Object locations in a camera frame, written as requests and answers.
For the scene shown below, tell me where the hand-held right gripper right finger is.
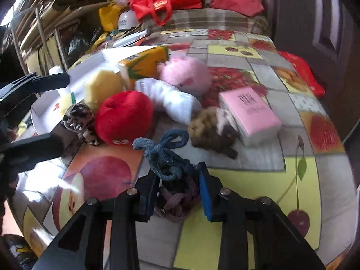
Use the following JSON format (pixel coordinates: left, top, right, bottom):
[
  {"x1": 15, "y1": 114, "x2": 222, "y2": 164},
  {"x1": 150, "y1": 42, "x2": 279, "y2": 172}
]
[{"x1": 197, "y1": 162, "x2": 327, "y2": 270}]

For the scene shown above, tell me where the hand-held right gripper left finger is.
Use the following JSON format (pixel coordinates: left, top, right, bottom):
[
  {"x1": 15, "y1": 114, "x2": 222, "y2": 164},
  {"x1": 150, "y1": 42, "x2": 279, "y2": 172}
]
[{"x1": 32, "y1": 171, "x2": 161, "y2": 270}]

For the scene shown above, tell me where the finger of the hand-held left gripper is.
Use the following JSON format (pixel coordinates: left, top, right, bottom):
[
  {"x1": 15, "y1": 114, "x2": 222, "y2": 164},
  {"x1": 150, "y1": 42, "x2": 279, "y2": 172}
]
[
  {"x1": 0, "y1": 72, "x2": 70, "y2": 102},
  {"x1": 0, "y1": 133, "x2": 65, "y2": 173}
]

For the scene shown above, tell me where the green and yellow sponge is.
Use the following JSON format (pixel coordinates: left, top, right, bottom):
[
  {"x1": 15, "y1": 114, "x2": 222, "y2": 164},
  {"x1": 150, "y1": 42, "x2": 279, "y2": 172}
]
[{"x1": 59, "y1": 91, "x2": 77, "y2": 117}]

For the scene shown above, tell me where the pink purple scrunchie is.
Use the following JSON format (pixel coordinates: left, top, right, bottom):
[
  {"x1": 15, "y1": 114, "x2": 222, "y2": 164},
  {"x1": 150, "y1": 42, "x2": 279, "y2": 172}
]
[{"x1": 155, "y1": 171, "x2": 201, "y2": 223}]

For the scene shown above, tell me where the white cardboard box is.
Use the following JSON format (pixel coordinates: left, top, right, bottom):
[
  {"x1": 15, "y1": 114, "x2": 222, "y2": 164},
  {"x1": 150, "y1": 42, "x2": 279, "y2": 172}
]
[{"x1": 30, "y1": 47, "x2": 133, "y2": 144}]

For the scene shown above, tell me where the blue scrunchie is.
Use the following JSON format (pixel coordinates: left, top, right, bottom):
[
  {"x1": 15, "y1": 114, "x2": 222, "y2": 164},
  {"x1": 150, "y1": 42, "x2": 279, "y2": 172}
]
[{"x1": 133, "y1": 129, "x2": 197, "y2": 181}]

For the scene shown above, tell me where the leopard print scrunchie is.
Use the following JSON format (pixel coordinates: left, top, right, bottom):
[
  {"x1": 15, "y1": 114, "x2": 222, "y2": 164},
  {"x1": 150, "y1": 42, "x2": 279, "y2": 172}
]
[{"x1": 61, "y1": 103, "x2": 102, "y2": 147}]

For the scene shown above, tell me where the red apple plush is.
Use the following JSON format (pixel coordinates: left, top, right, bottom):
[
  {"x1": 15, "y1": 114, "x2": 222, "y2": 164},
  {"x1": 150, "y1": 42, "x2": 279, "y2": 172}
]
[{"x1": 94, "y1": 90, "x2": 155, "y2": 146}]

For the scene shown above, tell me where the pink tissue pack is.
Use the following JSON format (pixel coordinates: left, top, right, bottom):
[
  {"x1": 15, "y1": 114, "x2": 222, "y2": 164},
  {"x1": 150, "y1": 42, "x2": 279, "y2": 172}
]
[{"x1": 218, "y1": 87, "x2": 282, "y2": 147}]

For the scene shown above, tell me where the pink fluffy plush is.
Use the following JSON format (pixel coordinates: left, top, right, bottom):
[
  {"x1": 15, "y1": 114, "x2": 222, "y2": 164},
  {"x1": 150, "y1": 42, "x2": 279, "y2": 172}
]
[{"x1": 157, "y1": 56, "x2": 212, "y2": 95}]

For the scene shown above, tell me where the black plastic bag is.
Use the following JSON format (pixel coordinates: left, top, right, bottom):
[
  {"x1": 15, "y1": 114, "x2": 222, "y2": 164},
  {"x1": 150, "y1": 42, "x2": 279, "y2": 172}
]
[{"x1": 66, "y1": 31, "x2": 93, "y2": 59}]

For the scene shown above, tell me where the fruit print tablecloth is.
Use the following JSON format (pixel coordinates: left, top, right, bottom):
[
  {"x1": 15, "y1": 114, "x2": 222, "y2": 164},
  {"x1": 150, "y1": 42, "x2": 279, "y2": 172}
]
[{"x1": 8, "y1": 28, "x2": 352, "y2": 270}]

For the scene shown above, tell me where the brown braided scrunchie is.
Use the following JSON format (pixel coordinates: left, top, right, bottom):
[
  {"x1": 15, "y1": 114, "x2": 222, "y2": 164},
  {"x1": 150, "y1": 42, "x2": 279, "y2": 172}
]
[{"x1": 188, "y1": 106, "x2": 239, "y2": 159}]

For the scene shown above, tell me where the stack of flattened cardboard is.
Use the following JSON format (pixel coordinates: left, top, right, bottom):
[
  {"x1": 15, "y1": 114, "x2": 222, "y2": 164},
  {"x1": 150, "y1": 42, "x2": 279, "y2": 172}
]
[{"x1": 11, "y1": 0, "x2": 113, "y2": 71}]

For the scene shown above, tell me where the yellow bag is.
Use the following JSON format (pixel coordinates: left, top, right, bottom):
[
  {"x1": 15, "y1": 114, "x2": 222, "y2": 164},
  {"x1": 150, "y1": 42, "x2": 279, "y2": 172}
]
[{"x1": 98, "y1": 2, "x2": 124, "y2": 31}]

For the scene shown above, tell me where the white tube on table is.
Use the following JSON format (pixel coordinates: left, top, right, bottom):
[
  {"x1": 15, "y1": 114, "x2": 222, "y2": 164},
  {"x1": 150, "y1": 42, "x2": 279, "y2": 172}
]
[{"x1": 112, "y1": 29, "x2": 151, "y2": 48}]

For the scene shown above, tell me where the white rounded container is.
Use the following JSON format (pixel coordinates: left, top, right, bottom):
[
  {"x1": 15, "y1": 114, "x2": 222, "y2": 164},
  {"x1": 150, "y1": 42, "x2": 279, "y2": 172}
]
[{"x1": 117, "y1": 10, "x2": 141, "y2": 30}]

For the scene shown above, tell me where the shiny red tote bag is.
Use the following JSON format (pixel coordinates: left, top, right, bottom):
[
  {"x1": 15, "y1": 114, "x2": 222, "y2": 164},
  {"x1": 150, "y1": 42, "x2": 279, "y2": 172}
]
[{"x1": 129, "y1": 0, "x2": 203, "y2": 26}]

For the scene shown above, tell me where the red plastic bag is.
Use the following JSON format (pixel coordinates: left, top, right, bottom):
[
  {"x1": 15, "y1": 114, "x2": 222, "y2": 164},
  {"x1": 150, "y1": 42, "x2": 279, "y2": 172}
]
[{"x1": 277, "y1": 51, "x2": 325, "y2": 97}]

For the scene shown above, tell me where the plaid blanket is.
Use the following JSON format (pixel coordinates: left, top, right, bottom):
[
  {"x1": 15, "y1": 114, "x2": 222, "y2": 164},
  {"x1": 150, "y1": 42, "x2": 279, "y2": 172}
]
[{"x1": 141, "y1": 7, "x2": 270, "y2": 38}]

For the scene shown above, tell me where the brown wooden door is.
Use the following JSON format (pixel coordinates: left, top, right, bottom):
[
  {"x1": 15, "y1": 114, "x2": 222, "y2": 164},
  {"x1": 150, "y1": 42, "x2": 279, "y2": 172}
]
[{"x1": 266, "y1": 0, "x2": 355, "y2": 147}]

